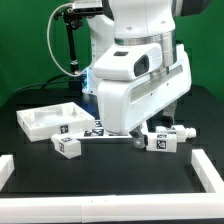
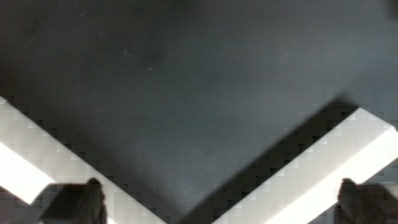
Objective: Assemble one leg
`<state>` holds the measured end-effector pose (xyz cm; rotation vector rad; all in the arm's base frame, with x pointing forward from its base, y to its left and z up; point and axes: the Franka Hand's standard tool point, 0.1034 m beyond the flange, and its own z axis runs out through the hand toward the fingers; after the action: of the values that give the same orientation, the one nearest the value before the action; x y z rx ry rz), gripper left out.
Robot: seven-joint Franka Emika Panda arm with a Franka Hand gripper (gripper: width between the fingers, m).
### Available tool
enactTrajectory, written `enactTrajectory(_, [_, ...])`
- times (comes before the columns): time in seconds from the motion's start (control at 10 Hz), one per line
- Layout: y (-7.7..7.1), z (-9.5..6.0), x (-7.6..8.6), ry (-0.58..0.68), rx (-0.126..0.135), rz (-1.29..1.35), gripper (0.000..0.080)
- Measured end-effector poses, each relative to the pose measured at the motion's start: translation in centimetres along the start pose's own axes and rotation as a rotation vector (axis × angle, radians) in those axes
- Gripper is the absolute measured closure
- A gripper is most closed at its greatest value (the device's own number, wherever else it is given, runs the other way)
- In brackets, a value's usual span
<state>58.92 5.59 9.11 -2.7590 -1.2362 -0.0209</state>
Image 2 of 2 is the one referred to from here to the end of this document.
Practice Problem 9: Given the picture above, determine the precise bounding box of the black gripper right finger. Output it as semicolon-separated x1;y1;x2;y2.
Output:
338;178;398;224

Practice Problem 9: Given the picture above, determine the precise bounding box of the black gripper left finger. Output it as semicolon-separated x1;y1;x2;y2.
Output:
42;178;109;224

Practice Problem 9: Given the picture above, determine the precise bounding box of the white U-shaped obstacle fence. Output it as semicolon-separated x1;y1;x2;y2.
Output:
0;98;398;224

